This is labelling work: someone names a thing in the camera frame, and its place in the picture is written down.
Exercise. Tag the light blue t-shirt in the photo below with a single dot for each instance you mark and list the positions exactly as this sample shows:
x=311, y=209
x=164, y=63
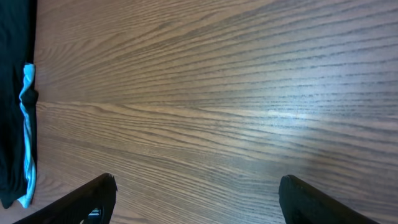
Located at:
x=29, y=164

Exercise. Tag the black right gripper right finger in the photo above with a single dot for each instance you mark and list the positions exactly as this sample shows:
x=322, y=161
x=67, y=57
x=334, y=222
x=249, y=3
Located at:
x=302, y=203

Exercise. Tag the black t-shirt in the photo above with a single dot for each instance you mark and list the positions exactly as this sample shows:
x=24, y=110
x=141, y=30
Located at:
x=18, y=23

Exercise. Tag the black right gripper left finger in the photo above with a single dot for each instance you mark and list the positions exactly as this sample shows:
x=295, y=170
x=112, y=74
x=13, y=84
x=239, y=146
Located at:
x=91, y=203

